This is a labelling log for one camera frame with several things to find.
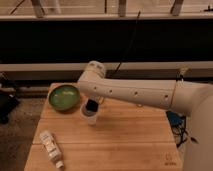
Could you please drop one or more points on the black eraser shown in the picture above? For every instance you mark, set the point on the black eraser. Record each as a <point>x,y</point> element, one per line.
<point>92,105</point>

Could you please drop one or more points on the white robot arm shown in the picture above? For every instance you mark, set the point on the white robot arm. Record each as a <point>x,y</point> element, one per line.
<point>191,99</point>

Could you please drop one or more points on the green bowl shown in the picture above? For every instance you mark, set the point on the green bowl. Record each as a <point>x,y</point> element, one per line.
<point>64,97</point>

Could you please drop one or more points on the blue box on floor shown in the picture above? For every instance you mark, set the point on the blue box on floor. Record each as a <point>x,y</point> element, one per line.
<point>174,119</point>

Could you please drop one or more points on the white tube bottle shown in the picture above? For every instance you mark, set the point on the white tube bottle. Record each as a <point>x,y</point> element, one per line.
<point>52,149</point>

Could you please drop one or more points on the dark object at left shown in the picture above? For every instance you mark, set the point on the dark object at left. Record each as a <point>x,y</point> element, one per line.
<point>8,101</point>

